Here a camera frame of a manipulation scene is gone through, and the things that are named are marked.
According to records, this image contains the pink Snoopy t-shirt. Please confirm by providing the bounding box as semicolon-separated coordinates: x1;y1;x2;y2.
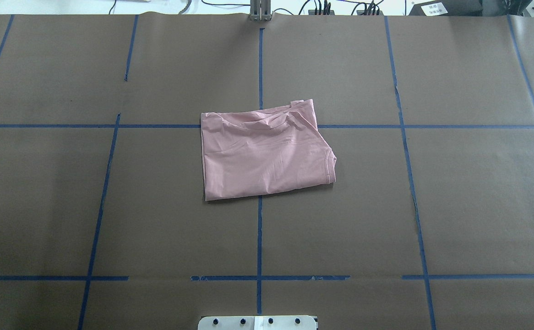
200;99;338;201

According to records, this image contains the white mounting plate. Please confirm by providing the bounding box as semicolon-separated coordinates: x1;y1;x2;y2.
197;315;319;330

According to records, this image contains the black power box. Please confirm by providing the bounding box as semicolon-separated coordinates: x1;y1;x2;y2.
407;0;483;17

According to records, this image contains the brown table cover sheet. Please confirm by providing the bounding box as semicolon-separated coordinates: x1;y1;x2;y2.
0;12;534;330

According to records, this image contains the aluminium frame post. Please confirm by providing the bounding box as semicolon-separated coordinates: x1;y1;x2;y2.
249;0;272;22

